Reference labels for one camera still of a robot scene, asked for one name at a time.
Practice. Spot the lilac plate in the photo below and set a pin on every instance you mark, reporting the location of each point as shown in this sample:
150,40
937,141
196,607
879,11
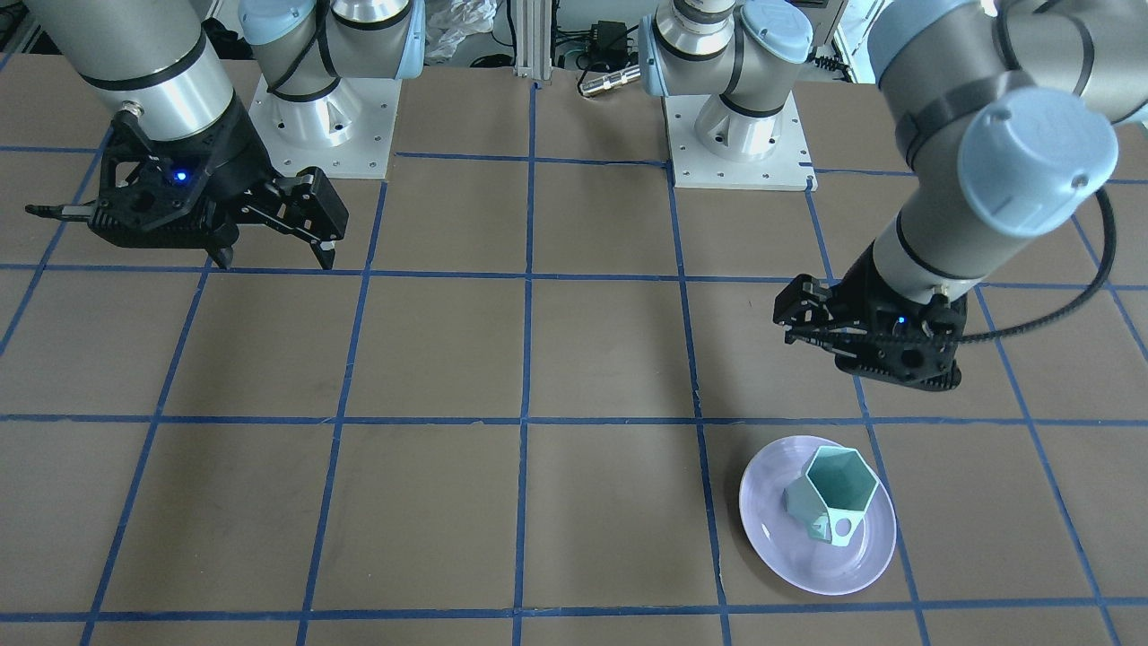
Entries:
783,544

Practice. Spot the silver cylinder connector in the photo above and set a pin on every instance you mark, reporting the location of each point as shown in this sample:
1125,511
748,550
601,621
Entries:
593,88

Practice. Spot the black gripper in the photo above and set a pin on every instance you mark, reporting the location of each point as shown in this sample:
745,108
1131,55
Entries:
863,285

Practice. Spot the teal hexagonal cup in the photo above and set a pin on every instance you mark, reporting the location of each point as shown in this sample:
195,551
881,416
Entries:
832,494

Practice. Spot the aluminium frame post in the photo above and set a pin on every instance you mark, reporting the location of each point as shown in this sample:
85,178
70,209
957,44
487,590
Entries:
533,39

